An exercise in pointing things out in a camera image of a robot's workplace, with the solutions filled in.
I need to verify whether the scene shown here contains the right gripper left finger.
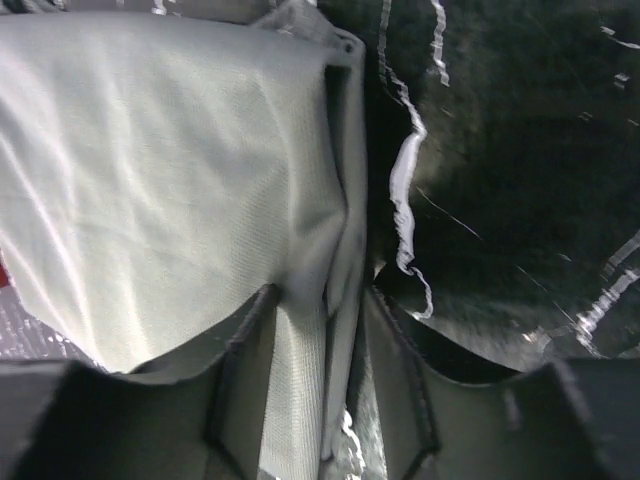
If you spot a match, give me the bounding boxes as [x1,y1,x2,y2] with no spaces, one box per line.
[1,284,280,479]

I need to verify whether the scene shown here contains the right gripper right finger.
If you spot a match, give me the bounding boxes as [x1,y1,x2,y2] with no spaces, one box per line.
[362,288,639,479]

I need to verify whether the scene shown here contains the grey t shirt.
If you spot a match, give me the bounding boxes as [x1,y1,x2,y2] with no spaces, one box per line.
[1,1,367,479]

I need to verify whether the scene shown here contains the red plastic bin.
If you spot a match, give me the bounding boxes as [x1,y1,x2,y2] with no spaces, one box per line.
[0,253,10,289]

